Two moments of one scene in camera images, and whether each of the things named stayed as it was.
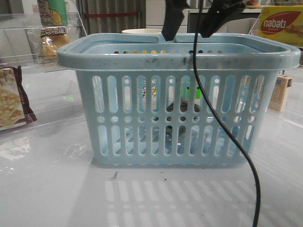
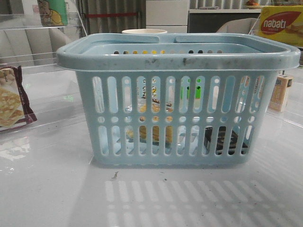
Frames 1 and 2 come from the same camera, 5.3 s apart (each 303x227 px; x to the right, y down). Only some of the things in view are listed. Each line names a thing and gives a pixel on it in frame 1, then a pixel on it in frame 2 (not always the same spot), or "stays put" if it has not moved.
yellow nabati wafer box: [283, 23] stays put
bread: [52, 38] to [151, 122]
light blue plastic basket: [140, 104] stays put
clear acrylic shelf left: [30, 41] stays put
